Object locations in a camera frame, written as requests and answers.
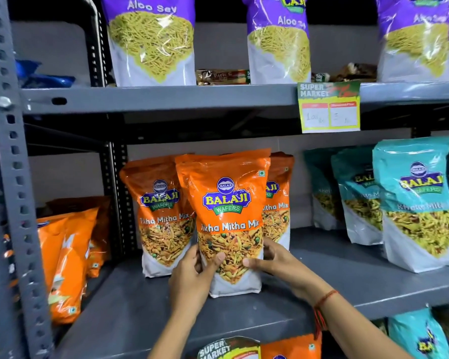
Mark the person's right thumb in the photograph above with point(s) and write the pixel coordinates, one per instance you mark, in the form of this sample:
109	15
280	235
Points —
255	262

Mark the orange snack mix packet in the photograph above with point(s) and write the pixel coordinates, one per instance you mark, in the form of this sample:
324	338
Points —
155	205
228	190
48	250
292	349
99	224
278	213
73	265

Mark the person's left forearm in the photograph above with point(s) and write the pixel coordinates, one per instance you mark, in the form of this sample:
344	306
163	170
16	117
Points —
179	336

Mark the blue snack packet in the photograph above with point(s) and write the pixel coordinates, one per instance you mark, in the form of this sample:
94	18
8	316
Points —
41	80

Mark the dark perforated rack upright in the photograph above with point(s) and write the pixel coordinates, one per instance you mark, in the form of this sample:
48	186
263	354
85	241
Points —
116	205

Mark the person's left hand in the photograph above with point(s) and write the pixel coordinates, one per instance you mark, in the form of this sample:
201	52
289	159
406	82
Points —
189	284

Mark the person's right hand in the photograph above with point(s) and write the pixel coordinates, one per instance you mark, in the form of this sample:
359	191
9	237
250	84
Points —
284	267

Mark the silver rack bolt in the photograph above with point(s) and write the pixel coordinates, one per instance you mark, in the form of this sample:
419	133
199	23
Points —
3	103

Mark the person's right forearm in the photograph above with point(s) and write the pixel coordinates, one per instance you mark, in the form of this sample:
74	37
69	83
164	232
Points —
355	332

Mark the person's left thumb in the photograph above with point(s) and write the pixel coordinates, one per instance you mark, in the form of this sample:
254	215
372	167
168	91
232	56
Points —
215	262

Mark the purple sev snack packet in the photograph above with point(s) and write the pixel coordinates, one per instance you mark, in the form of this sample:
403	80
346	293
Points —
411	37
151	37
278	41

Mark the teal snack mix packet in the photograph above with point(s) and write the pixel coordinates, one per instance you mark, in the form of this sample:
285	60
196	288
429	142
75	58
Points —
419	336
415	205
320	183
359	205

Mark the brown snack bar wrapper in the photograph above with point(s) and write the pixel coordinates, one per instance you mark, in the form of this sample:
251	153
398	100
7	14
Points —
353	72
222	76

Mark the yellow-green shelf price label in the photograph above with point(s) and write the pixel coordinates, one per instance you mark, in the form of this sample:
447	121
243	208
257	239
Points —
329	108
228	349

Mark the grey metal shelving rack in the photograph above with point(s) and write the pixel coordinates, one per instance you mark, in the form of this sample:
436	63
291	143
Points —
172	97

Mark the red thread wristband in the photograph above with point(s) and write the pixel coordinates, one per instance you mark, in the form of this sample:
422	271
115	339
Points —
323	300

